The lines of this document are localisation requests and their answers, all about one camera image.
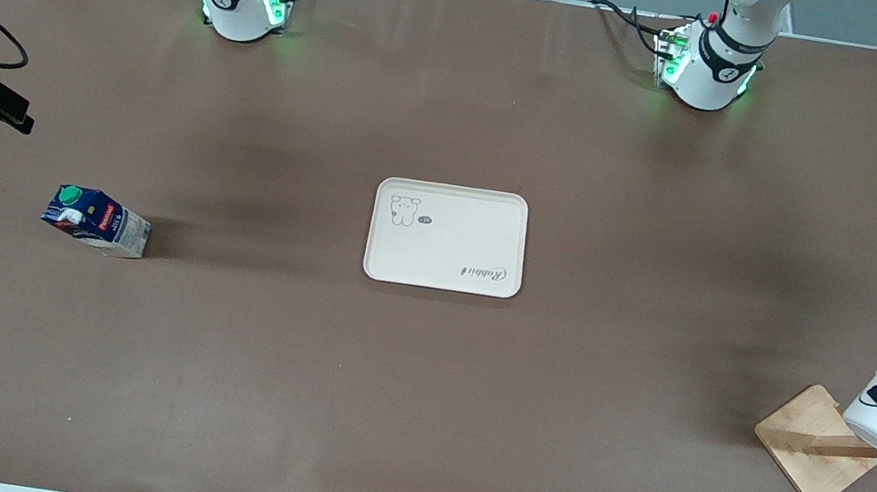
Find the wooden mug stand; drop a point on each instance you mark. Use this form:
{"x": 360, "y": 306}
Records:
{"x": 808, "y": 441}

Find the cream tray with rabbit print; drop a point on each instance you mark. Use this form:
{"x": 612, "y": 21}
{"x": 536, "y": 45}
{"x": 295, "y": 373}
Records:
{"x": 448, "y": 239}

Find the blue white milk carton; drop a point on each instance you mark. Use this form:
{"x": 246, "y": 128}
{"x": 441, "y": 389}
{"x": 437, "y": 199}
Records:
{"x": 99, "y": 223}

